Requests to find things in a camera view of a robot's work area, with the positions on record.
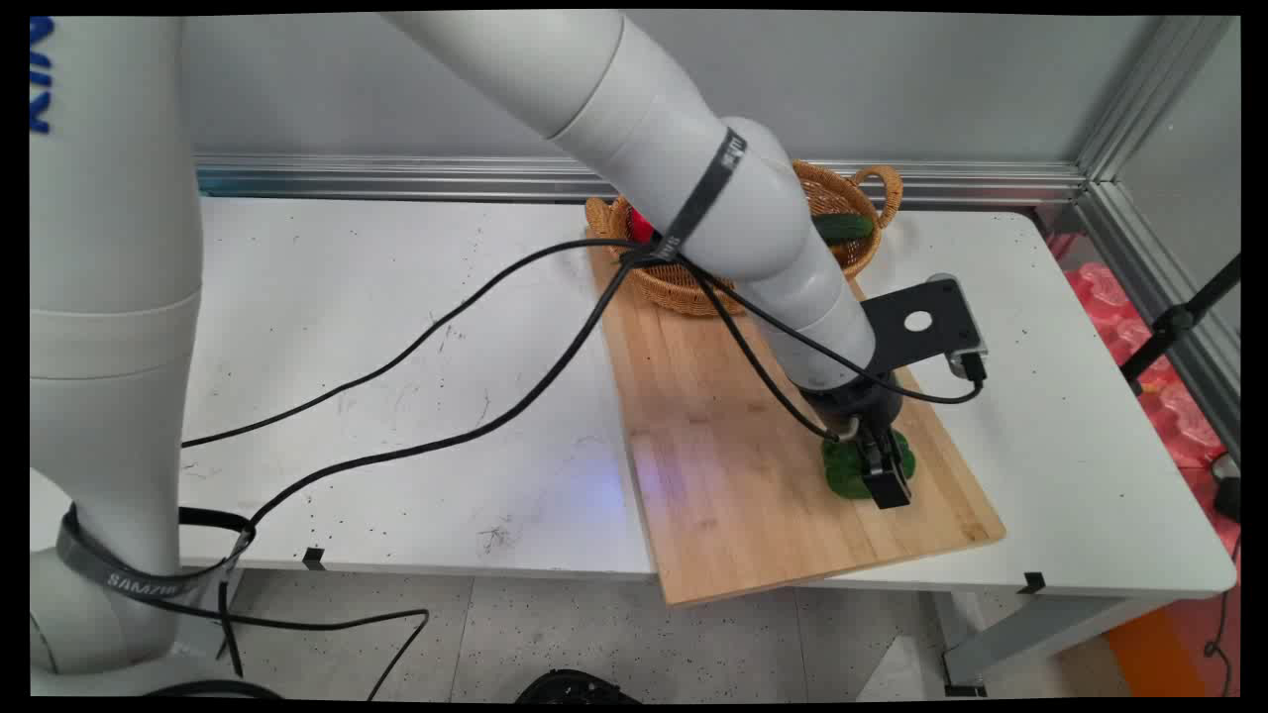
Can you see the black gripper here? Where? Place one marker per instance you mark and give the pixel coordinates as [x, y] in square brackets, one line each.
[857, 401]

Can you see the green bell pepper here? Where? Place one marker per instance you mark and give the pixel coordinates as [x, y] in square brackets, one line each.
[844, 475]

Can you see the long green cucumber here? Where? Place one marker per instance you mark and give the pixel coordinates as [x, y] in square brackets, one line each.
[844, 229]

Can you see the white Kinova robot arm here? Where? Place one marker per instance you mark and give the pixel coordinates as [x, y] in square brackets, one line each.
[109, 248]

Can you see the bamboo cutting board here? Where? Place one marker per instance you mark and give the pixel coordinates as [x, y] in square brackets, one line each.
[733, 475]

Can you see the woven wicker basket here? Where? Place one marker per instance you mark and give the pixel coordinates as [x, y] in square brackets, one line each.
[674, 287]

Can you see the pink plastic packaging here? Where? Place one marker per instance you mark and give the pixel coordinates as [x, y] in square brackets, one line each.
[1174, 416]

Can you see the black tripod stand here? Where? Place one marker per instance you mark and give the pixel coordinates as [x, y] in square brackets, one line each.
[1174, 322]

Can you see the orange floor panel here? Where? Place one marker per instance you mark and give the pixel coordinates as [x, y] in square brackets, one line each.
[1154, 654]

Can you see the black power adapter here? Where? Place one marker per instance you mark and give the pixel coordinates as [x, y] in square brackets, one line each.
[1228, 490]

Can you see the black round floor object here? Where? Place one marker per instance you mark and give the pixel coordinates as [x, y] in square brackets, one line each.
[575, 686]

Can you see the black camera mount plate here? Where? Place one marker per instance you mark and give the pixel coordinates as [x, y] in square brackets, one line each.
[897, 342]

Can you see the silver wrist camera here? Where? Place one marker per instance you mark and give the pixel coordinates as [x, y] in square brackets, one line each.
[969, 356]

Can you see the side aluminium frame rail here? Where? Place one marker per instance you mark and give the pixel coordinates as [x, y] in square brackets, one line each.
[1159, 277]

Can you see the upright aluminium frame post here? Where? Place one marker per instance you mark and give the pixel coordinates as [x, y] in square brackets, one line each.
[1149, 89]

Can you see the horizontal aluminium frame rail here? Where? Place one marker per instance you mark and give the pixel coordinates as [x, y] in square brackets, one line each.
[396, 178]

